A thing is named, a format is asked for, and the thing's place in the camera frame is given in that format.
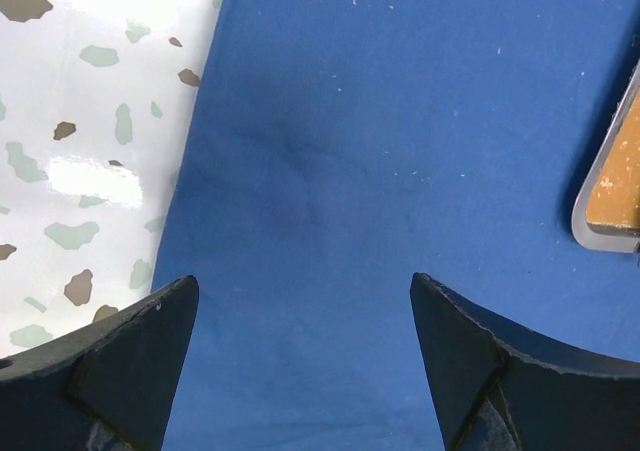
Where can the steel tray orange liner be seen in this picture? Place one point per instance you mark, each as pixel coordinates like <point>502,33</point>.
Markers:
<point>605,215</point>

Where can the blue surgical cloth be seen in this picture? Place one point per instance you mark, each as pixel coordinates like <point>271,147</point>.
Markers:
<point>337,148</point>

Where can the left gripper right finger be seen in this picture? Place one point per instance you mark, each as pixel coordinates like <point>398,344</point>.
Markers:
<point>498,385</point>

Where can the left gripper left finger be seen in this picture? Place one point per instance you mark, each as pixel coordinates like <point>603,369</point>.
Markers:
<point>107,386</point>

